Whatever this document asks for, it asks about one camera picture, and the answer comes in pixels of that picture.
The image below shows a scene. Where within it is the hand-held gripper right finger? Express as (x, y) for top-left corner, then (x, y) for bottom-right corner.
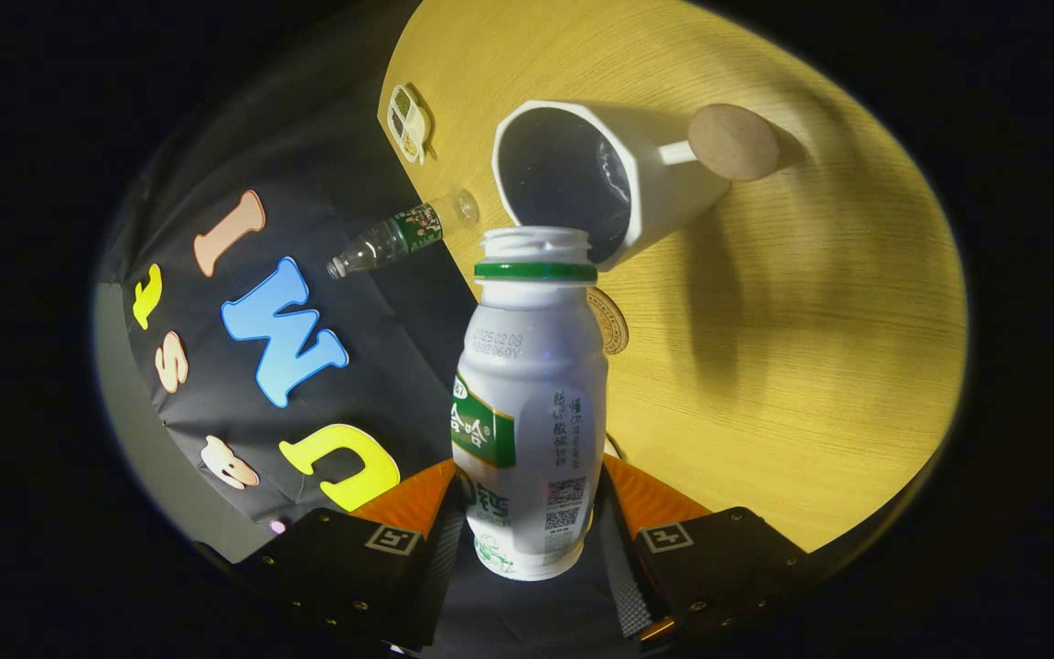
(596, 455), (812, 653)

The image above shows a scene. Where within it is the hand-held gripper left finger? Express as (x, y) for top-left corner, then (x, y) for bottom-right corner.
(234, 458), (467, 653)

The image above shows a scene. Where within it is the white juice bottle green label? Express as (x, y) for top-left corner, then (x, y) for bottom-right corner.
(450, 226), (608, 582)

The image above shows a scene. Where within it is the round brown coaster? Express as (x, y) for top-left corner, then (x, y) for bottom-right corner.
(586, 286), (629, 356)

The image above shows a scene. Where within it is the white cup wooden handle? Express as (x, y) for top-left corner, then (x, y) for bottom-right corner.
(491, 99), (781, 273)

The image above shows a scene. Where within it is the clear plastic water bottle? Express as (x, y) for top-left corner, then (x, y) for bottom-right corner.
(326, 189), (480, 280)

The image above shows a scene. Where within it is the wooden table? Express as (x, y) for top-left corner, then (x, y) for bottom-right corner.
(377, 0), (969, 553)

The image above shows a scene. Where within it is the white divided snack dish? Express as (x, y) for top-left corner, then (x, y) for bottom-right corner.
(386, 84), (430, 166)

